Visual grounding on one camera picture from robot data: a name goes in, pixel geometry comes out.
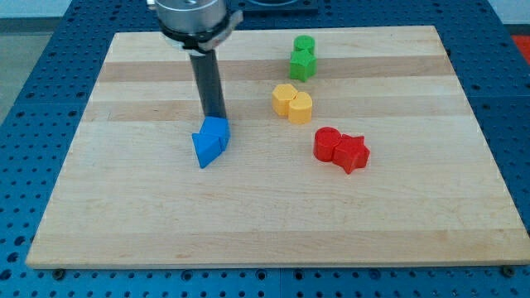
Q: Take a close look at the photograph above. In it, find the yellow heart block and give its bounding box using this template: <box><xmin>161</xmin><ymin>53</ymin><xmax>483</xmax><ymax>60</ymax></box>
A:
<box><xmin>287</xmin><ymin>92</ymin><xmax>313</xmax><ymax>124</ymax></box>

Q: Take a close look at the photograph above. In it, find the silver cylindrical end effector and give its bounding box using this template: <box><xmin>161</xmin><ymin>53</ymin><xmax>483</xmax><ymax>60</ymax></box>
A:
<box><xmin>147</xmin><ymin>0</ymin><xmax>243</xmax><ymax>55</ymax></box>

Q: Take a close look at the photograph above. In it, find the yellow hexagon block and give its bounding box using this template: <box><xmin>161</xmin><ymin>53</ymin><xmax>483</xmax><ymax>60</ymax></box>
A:
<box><xmin>272</xmin><ymin>84</ymin><xmax>298</xmax><ymax>117</ymax></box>

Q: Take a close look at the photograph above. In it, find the light wooden board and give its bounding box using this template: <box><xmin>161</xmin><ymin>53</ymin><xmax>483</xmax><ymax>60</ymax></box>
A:
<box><xmin>26</xmin><ymin>26</ymin><xmax>529</xmax><ymax>269</ymax></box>

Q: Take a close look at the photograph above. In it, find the blue cube block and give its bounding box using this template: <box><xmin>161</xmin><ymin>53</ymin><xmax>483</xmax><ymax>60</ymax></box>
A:
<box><xmin>200</xmin><ymin>117</ymin><xmax>231</xmax><ymax>151</ymax></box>

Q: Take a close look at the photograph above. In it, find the green cylinder block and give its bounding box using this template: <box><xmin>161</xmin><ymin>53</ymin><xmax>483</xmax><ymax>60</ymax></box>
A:
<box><xmin>293</xmin><ymin>35</ymin><xmax>316</xmax><ymax>55</ymax></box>

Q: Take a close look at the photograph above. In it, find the red star block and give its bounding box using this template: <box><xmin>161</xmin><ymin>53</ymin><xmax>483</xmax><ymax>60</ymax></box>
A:
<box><xmin>332</xmin><ymin>134</ymin><xmax>370</xmax><ymax>175</ymax></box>

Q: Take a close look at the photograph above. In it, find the blue triangle block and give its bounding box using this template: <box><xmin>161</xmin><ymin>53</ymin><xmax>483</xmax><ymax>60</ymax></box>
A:
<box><xmin>191</xmin><ymin>133</ymin><xmax>223</xmax><ymax>169</ymax></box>

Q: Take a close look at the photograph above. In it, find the red cylinder block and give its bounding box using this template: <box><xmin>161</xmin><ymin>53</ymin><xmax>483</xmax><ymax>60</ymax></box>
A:
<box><xmin>313</xmin><ymin>127</ymin><xmax>341</xmax><ymax>162</ymax></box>

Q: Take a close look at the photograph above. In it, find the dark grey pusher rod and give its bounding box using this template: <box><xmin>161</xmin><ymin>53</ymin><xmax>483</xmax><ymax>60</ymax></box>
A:
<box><xmin>190</xmin><ymin>50</ymin><xmax>227</xmax><ymax>118</ymax></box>

